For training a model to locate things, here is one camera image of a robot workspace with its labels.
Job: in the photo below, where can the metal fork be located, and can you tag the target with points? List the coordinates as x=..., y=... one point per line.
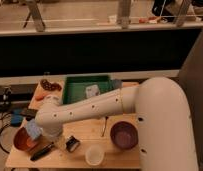
x=104, y=126

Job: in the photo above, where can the purple bowl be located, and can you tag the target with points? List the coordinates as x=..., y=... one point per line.
x=124, y=135

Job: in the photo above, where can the black handled brush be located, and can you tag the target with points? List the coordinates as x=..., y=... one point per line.
x=70, y=145

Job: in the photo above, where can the green plastic tray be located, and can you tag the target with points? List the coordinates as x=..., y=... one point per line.
x=74, y=88

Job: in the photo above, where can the orange bowl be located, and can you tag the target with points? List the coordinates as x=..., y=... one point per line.
x=23, y=141

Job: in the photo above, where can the bunch of red grapes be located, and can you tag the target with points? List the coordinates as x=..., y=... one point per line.
x=46, y=85

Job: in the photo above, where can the orange carrot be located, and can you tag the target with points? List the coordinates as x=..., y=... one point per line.
x=41, y=96

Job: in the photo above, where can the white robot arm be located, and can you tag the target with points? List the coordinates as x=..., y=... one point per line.
x=165, y=130

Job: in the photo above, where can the black rectangular remote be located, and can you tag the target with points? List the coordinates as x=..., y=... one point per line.
x=29, y=113

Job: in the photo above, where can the blue sponge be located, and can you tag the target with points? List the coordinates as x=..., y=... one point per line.
x=33, y=130

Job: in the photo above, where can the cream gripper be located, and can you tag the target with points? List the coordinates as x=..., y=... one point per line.
x=60, y=141

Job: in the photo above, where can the crumpled white cloth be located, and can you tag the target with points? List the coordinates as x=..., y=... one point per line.
x=92, y=90

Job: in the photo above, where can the white paper cup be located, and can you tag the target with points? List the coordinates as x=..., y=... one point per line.
x=94, y=155

